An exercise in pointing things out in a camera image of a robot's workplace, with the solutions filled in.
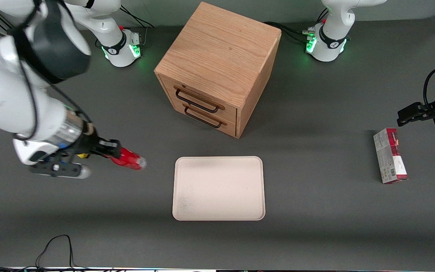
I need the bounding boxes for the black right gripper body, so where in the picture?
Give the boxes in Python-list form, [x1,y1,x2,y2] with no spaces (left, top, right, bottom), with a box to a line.
[69,127,102,158]

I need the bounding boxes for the red coke bottle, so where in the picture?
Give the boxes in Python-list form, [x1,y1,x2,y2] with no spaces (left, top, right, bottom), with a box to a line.
[110,147,147,171]

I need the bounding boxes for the beige plastic tray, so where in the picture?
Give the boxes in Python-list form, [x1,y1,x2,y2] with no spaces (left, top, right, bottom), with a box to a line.
[172,156,266,221]

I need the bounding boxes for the grey and red carton box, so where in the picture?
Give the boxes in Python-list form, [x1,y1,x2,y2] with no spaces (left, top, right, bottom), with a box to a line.
[373,128,409,184]

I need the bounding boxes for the wooden drawer cabinet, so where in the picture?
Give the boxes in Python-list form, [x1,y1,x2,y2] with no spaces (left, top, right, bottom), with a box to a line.
[154,2,282,139]

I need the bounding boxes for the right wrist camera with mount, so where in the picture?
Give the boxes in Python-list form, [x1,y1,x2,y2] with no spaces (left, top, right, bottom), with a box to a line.
[12,138,92,179]

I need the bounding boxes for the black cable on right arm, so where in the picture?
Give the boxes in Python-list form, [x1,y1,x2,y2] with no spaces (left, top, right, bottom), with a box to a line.
[9,0,94,141]

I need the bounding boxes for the black wire drawer handle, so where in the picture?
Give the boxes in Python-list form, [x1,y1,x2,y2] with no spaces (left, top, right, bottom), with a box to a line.
[175,88,221,114]
[184,106,224,129]

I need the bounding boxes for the black cable at table edge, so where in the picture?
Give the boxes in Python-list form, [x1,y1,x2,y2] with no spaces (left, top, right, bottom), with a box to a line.
[0,234,89,271]

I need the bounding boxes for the black cables at right arm base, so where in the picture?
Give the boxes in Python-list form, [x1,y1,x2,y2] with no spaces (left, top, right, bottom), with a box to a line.
[115,8,155,49]

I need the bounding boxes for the black cables at arm base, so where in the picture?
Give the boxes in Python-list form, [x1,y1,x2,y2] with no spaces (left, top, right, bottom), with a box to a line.
[264,8,329,44]
[115,8,155,49]

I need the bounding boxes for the black cables at left arm base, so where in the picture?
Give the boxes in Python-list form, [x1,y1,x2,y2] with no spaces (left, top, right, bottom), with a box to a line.
[264,8,329,44]

